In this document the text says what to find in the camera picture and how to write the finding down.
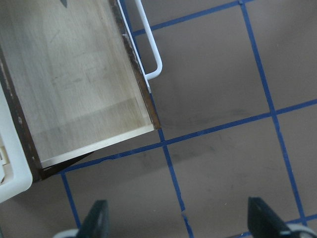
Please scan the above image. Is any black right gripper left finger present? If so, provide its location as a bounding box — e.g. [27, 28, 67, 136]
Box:
[77, 200, 109, 238]

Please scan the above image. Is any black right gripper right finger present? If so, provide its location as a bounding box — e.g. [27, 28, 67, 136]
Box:
[247, 197, 292, 238]

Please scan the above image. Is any wooden drawer with white handle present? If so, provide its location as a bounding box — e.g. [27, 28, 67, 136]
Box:
[0, 0, 160, 182]

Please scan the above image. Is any white plastic drawer cabinet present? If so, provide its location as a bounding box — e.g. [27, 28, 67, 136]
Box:
[0, 89, 33, 202]

